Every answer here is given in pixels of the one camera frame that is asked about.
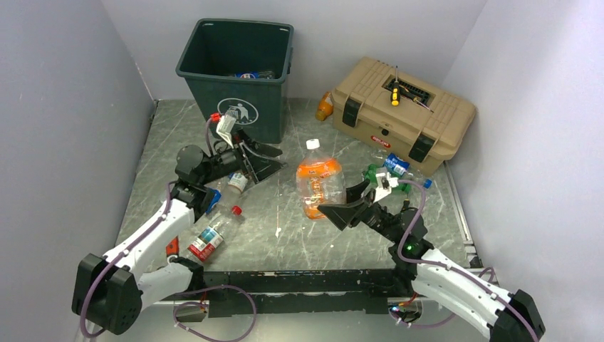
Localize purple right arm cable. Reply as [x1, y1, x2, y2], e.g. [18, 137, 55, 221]
[396, 178, 541, 342]

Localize blue label bottle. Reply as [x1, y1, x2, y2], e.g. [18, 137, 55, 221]
[382, 152, 432, 189]

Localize white label green cap bottle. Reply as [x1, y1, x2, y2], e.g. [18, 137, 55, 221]
[222, 172, 249, 209]

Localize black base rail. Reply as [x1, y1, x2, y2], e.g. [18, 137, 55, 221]
[155, 268, 439, 318]

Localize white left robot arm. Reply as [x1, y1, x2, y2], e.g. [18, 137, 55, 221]
[71, 129, 286, 338]

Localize dark green trash bin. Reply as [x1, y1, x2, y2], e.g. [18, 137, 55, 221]
[176, 19, 294, 144]

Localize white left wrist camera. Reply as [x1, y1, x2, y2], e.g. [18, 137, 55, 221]
[210, 112, 236, 147]

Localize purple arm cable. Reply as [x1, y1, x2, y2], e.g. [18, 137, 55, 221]
[396, 178, 541, 342]
[78, 115, 223, 338]

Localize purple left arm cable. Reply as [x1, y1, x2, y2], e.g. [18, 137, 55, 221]
[78, 115, 223, 338]

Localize green plastic bottle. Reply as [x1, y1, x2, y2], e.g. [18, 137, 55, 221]
[363, 164, 411, 195]

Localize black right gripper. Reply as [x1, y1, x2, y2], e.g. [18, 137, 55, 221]
[317, 179, 400, 243]

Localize tan plastic toolbox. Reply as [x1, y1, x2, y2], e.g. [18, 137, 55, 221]
[331, 57, 477, 176]

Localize orange bottle behind toolbox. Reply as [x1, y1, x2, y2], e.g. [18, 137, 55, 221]
[315, 91, 333, 121]

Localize tall orange drink bottle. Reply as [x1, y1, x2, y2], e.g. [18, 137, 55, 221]
[296, 138, 346, 219]

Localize yellow handled screwdriver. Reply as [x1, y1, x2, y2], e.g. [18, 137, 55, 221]
[390, 66, 400, 106]

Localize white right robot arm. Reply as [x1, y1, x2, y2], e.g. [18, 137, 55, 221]
[318, 182, 546, 341]

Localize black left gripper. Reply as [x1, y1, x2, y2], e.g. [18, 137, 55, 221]
[199, 128, 288, 185]

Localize red handled adjustable wrench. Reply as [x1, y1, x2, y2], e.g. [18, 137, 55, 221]
[165, 237, 179, 259]

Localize clear bottle red cap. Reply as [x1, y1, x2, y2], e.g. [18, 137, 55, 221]
[187, 204, 244, 263]

